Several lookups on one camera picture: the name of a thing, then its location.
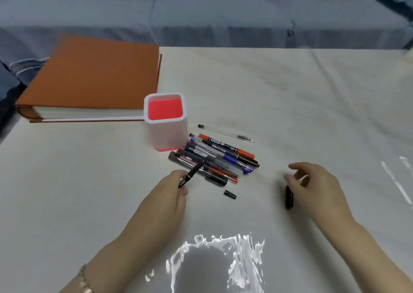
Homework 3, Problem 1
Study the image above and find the person's right hand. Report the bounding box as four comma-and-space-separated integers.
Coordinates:
283, 162, 356, 231

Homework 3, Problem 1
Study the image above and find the person's left hand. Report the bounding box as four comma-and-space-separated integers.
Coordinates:
87, 169, 189, 293

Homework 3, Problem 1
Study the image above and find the wide black pen cap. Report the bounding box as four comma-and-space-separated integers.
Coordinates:
285, 185, 295, 210

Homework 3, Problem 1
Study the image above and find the thin black ballpoint pen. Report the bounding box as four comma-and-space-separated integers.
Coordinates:
178, 158, 207, 188

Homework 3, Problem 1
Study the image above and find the black whiteboard marker pen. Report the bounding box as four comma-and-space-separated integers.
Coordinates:
168, 151, 228, 187

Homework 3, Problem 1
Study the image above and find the silver grey barrel pen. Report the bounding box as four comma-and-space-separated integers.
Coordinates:
185, 142, 226, 165

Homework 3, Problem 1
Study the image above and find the dark barrel gel pen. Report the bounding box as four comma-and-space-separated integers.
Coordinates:
176, 148, 239, 178

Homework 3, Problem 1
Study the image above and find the red black marker pen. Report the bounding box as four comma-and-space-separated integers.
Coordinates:
198, 133, 256, 160

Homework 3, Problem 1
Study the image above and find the blue grip clear pen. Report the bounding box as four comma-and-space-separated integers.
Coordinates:
189, 137, 256, 175

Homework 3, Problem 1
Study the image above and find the red white pen holder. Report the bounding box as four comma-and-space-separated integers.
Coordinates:
144, 93, 189, 152

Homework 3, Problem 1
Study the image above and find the clear barrel gel pen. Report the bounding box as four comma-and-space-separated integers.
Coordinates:
197, 124, 256, 144

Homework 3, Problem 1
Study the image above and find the person's right forearm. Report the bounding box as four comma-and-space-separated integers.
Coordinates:
324, 215, 413, 293

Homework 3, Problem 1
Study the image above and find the white table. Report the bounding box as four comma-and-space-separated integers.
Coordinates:
0, 46, 413, 293

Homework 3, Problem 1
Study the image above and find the orange cover binder album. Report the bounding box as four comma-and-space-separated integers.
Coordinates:
15, 35, 163, 123

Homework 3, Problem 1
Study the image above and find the blue grey sofa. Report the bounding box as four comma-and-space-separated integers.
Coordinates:
0, 0, 413, 132

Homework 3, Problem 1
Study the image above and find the pale bead bracelet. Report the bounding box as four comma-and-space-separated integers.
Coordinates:
78, 263, 93, 293

